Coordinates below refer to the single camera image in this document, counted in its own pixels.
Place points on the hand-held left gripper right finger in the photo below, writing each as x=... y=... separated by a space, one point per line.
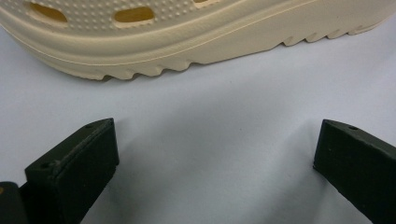
x=358 y=168

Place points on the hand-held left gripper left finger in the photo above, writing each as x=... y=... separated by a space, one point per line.
x=77 y=174

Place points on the beige foam clog shoe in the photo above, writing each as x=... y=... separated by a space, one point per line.
x=218 y=40

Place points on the white table cover sheet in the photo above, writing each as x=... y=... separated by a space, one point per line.
x=218 y=140

